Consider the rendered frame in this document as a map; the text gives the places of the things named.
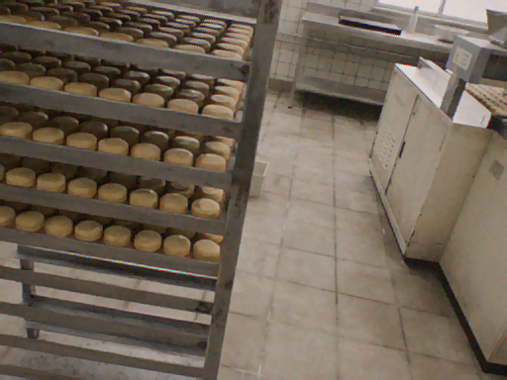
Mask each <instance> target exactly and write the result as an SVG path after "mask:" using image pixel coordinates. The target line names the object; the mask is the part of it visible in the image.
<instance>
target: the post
mask: <svg viewBox="0 0 507 380"><path fill-rule="evenodd" d="M282 4H283V0H259V8H258V14H257V19H256V25H255V31H254V37H253V48H252V59H251V65H250V71H249V77H248V82H247V89H246V94H245V100H244V106H243V117H242V123H241V129H240V134H239V141H238V146H237V152H236V158H235V164H234V169H233V181H232V187H231V194H230V199H229V205H228V211H227V217H226V222H225V228H224V239H223V245H222V251H221V257H220V263H219V269H218V274H217V281H216V292H215V298H214V304H213V309H212V316H211V322H210V327H209V332H208V344H207V349H206V356H205V361H204V367H203V372H202V379H201V380H217V379H218V369H219V364H220V359H221V354H222V349H223V343H224V339H225V328H226V323H227V318H228V314H229V309H230V304H231V299H232V293H233V288H234V278H235V273H236V267H237V263H238V257H239V252H240V248H241V242H242V231H243V227H244V221H245V216H246V211H247V206H248V201H249V196H250V191H251V186H252V176H253V171H254V161H255V156H256V151H257V146H258V141H259V135H260V125H261V120H262V115H263V110H264V105H265V99H266V95H267V89H268V84H269V74H270V70H271V65H272V60H273V55H274V49H275V44H276V40H277V29H278V24H279V19H280V14H281V9H282Z"/></svg>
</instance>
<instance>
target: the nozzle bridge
mask: <svg viewBox="0 0 507 380"><path fill-rule="evenodd" d="M446 68H447V69H448V70H450V71H451V78H450V80H449V83H448V86H447V88H446V90H445V93H444V98H443V101H442V103H441V105H440V109H441V110H442V111H443V112H445V114H446V115H448V116H453V117H454V116H455V113H456V110H457V107H458V105H459V100H460V98H461V96H462V93H463V91H464V88H465V86H466V83H469V84H474V85H479V84H481V85H487V86H492V87H497V88H502V89H507V49H505V48H502V47H499V46H497V45H495V44H492V43H490V42H489V41H486V40H480V39H475V38H470V37H465V36H460V35H456V40H455V41H454V44H453V47H452V49H451V52H450V57H449V60H448V62H447V64H446Z"/></svg>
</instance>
